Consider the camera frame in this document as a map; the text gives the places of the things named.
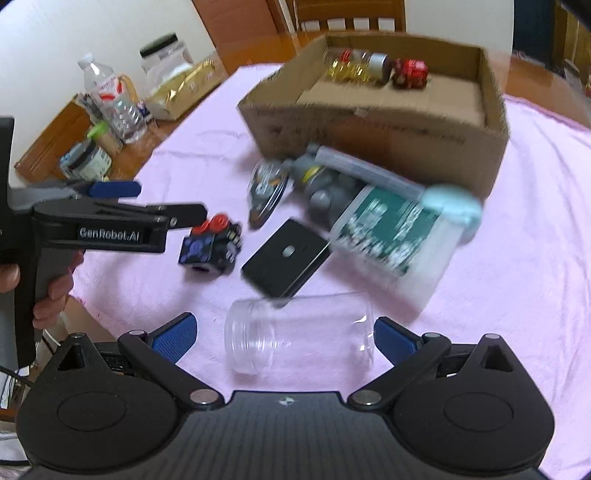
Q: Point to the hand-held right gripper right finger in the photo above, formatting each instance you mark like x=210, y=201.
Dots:
x=393, y=339

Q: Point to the grey cat figurine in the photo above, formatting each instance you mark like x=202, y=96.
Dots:
x=330, y=196

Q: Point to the small labelled jar dark lid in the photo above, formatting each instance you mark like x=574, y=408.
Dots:
x=87, y=161

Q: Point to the wooden chair with slats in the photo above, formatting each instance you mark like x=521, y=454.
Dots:
x=346, y=11

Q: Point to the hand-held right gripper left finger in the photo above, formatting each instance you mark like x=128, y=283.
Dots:
x=178, y=339

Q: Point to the white container with green label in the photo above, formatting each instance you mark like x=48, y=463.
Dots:
x=392, y=230

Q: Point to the cardboard box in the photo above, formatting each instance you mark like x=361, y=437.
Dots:
x=369, y=134

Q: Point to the clear plastic jar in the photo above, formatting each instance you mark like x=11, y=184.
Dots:
x=300, y=334

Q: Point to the clear plastic water bottle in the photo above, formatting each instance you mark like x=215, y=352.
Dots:
x=113, y=97

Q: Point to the pink table cloth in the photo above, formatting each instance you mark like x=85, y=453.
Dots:
x=194, y=152

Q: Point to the rectangular card case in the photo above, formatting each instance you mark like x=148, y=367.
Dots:
x=286, y=263

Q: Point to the small bottle with green cap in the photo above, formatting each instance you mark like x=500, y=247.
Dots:
x=105, y=136

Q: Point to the correction tape dispenser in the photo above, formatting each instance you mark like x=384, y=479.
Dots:
x=265, y=194

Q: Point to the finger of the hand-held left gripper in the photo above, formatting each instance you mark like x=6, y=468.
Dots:
x=115, y=188
x=184, y=213

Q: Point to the glass bottle with yellow capsules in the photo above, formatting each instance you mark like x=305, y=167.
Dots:
x=355, y=64

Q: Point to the clear jar with black lid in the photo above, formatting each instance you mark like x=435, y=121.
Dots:
x=166, y=57

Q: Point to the black cube toy red wheels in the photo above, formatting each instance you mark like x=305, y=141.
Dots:
x=207, y=247

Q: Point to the gold tissue pack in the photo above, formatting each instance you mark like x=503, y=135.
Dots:
x=184, y=90

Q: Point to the person's left hand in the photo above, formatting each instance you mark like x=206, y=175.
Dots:
x=57, y=290

